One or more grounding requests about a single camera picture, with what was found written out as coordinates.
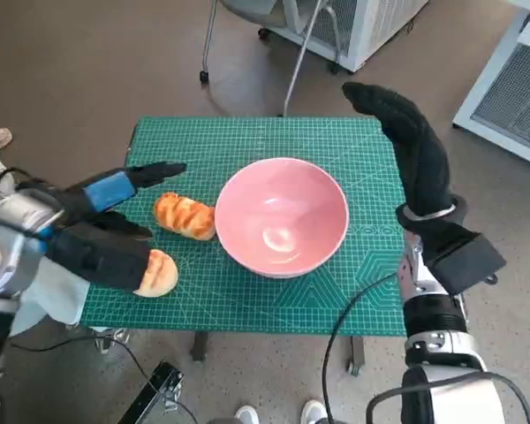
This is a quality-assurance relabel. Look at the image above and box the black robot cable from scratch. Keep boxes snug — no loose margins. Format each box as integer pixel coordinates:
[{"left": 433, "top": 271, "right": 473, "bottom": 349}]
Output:
[
  {"left": 321, "top": 271, "right": 407, "bottom": 424},
  {"left": 0, "top": 165, "right": 58, "bottom": 195},
  {"left": 367, "top": 370, "right": 520, "bottom": 424}
]

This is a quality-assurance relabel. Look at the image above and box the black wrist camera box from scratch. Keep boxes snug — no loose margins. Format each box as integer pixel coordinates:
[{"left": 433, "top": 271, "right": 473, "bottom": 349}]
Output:
[
  {"left": 43, "top": 223, "right": 154, "bottom": 295},
  {"left": 423, "top": 220, "right": 509, "bottom": 297}
]

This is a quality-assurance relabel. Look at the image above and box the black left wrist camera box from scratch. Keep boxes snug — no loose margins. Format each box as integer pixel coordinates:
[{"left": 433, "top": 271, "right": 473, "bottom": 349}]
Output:
[{"left": 43, "top": 223, "right": 154, "bottom": 295}]

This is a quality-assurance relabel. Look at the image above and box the green cutting mat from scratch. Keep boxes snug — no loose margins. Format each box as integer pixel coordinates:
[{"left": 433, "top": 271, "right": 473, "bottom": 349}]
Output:
[{"left": 77, "top": 116, "right": 410, "bottom": 337}]

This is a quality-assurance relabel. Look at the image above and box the black flat device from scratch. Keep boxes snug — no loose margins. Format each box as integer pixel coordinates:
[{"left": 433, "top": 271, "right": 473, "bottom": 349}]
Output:
[{"left": 114, "top": 360, "right": 186, "bottom": 424}]

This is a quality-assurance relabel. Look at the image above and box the round toy bread bun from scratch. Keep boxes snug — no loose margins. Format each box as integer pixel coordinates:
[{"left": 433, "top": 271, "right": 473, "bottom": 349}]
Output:
[{"left": 132, "top": 249, "right": 179, "bottom": 298}]

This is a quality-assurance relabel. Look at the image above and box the black table leg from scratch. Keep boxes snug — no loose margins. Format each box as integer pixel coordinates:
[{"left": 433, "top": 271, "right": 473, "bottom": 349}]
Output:
[
  {"left": 189, "top": 331, "right": 211, "bottom": 363},
  {"left": 346, "top": 335, "right": 367, "bottom": 377},
  {"left": 95, "top": 327, "right": 129, "bottom": 354}
]

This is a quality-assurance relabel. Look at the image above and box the person's white shoe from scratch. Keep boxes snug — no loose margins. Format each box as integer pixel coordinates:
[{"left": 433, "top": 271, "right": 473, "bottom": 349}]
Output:
[
  {"left": 300, "top": 399, "right": 326, "bottom": 424},
  {"left": 233, "top": 404, "right": 260, "bottom": 424}
]

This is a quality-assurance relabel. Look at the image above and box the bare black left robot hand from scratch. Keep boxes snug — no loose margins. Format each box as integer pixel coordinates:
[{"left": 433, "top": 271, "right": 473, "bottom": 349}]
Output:
[{"left": 55, "top": 161, "right": 187, "bottom": 241}]

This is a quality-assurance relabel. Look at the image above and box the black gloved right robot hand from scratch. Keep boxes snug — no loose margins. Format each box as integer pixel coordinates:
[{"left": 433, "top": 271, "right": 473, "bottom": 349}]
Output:
[{"left": 342, "top": 81, "right": 454, "bottom": 220}]

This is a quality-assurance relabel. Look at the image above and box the person's leg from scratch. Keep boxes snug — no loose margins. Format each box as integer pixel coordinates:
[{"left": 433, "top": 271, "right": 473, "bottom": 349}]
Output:
[{"left": 0, "top": 254, "right": 89, "bottom": 330}]

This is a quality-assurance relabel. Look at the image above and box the pink bowl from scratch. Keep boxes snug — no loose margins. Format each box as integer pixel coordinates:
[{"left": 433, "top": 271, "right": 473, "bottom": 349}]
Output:
[{"left": 214, "top": 157, "right": 350, "bottom": 279}]

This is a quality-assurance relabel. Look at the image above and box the long braided toy bread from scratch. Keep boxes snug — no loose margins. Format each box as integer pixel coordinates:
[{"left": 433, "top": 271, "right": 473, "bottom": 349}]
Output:
[{"left": 154, "top": 192, "right": 216, "bottom": 242}]

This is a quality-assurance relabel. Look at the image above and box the grey office chair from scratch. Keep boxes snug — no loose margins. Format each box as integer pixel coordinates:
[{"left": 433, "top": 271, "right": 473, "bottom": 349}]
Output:
[{"left": 198, "top": 0, "right": 341, "bottom": 118}]

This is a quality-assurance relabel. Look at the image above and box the white cabinet with vent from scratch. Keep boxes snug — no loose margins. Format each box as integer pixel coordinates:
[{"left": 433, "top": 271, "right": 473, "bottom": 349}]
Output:
[{"left": 451, "top": 8, "right": 530, "bottom": 171}]

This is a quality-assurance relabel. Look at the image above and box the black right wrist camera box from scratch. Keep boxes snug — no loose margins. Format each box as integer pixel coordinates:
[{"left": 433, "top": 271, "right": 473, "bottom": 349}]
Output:
[{"left": 423, "top": 220, "right": 509, "bottom": 297}]

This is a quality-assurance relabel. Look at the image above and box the black floor cable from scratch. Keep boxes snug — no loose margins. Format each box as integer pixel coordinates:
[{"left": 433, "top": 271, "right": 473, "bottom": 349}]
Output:
[{"left": 6, "top": 335, "right": 200, "bottom": 424}]

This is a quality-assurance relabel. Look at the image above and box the white air unit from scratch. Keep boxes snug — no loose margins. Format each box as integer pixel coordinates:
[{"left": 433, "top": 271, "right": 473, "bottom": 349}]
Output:
[{"left": 258, "top": 0, "right": 429, "bottom": 74}]

